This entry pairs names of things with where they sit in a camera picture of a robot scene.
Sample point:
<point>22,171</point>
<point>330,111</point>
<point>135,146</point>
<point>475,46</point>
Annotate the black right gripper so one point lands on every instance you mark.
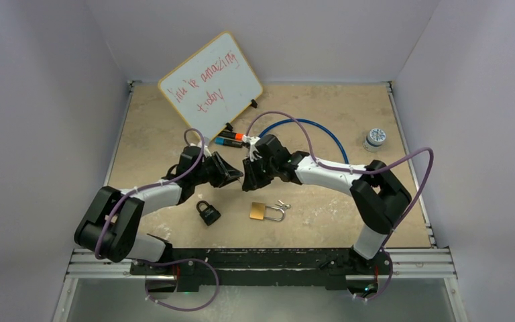
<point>253,180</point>

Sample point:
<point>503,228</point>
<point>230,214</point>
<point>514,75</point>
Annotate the silver key bunch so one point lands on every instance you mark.
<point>282,205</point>

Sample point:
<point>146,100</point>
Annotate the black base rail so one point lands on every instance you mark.
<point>330,268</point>

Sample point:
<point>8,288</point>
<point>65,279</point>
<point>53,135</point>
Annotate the white dry-erase board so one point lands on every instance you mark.
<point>213,86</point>

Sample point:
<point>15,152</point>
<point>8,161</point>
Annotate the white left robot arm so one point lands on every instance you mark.
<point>110,226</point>

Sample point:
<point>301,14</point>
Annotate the brass padlock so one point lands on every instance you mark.
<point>259,211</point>

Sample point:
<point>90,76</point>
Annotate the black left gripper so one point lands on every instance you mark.
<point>224,174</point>

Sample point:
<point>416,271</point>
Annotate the orange-capped black marker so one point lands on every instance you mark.
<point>231,135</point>

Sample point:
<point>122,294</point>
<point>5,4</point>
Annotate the black padlock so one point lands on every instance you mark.
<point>207,212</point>

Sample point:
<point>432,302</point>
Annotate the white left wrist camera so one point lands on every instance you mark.
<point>203,146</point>

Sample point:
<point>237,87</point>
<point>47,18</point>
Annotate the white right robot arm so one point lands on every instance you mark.
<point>380,198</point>

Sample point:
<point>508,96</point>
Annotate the blue cable lock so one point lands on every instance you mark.
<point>312,123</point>

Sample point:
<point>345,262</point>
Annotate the aluminium frame rail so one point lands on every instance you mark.
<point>83,264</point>

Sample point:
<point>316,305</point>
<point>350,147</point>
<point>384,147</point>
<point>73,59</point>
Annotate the blue-capped black marker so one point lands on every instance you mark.
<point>228,142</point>

